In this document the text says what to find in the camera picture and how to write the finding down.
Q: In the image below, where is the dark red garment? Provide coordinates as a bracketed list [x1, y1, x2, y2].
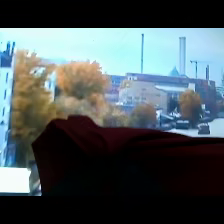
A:
[31, 114, 224, 197]

